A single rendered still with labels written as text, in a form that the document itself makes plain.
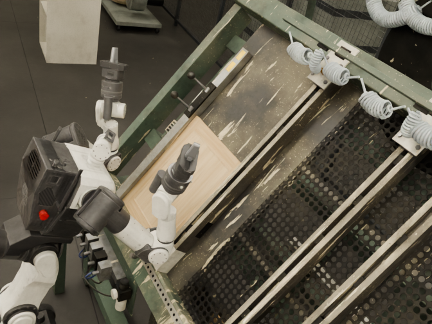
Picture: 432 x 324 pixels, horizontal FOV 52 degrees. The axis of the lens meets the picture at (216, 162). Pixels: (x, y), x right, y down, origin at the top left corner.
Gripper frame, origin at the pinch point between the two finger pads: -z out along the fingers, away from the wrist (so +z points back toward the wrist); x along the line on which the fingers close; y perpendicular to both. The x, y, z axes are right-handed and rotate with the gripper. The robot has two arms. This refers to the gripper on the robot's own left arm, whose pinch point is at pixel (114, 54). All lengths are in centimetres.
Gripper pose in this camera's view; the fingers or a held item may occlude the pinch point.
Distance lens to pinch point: 192.7
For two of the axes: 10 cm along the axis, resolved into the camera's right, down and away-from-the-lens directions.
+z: -1.5, 9.4, 3.2
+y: -3.9, 2.4, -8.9
